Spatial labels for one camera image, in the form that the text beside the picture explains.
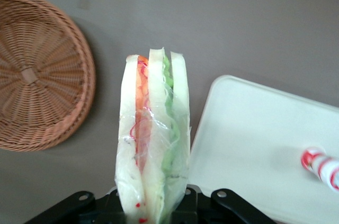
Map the triangle sandwich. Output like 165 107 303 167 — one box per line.
114 46 192 224

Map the red white yogurt cup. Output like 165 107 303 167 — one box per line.
300 146 339 192

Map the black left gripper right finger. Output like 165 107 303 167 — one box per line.
171 184 276 224

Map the brown table cover sheet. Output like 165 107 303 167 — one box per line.
0 0 339 224

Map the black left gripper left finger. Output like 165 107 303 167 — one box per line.
25 184 126 224

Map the round brown wicker basket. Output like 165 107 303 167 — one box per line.
0 0 96 153

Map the cream plastic tray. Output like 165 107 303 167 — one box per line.
189 75 339 224

